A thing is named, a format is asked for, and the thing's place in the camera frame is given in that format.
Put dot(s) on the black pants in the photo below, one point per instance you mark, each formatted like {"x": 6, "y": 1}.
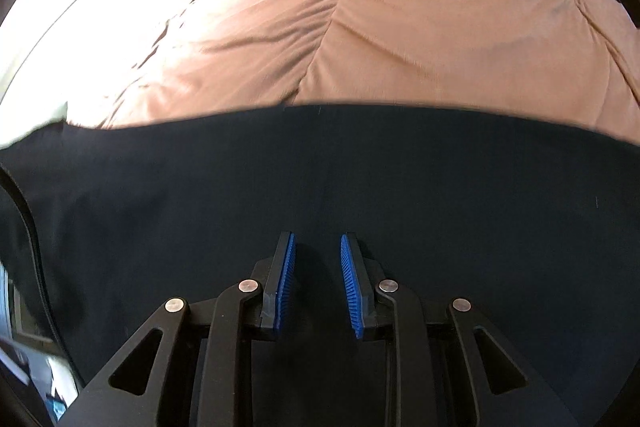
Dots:
{"x": 200, "y": 207}

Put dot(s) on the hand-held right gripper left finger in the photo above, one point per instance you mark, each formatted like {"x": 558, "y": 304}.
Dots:
{"x": 285, "y": 287}

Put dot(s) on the orange blanket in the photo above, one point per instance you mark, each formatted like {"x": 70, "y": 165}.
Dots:
{"x": 400, "y": 32}

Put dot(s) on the white bed sheet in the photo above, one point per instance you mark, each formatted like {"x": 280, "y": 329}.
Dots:
{"x": 75, "y": 57}

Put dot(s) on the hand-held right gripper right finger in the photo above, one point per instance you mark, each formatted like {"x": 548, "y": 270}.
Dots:
{"x": 350, "y": 287}

